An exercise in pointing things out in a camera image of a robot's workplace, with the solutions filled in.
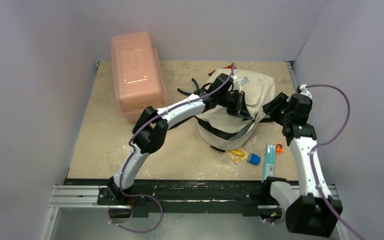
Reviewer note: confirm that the pink plastic storage box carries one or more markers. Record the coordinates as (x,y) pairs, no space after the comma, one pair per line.
(137,77)

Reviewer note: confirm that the blue grey eraser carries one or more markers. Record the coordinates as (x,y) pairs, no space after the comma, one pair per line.
(253,159)

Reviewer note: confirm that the blue pencil pack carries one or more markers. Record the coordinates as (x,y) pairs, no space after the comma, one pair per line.
(269,161)

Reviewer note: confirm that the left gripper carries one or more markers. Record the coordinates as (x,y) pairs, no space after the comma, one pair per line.
(242,110)

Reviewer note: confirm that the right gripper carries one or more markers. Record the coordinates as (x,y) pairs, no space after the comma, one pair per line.
(272,106)

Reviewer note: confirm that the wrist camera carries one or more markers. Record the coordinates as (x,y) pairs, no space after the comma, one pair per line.
(303,90)
(239,82)

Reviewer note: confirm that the banana eraser blister pack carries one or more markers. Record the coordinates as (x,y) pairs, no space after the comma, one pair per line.
(237,155)

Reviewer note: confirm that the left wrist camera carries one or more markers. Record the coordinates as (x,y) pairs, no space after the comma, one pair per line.
(239,82)

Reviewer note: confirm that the cream canvas backpack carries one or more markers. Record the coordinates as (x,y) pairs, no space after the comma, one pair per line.
(225,132)

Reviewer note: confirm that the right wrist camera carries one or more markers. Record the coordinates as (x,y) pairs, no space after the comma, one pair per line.
(303,90)

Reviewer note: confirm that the orange pencil sharpener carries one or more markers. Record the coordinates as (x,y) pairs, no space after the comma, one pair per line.
(279,148)

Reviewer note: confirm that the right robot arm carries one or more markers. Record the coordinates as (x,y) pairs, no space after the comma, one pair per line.
(311,209)

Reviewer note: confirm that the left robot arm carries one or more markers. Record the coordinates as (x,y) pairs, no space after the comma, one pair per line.
(150,130)

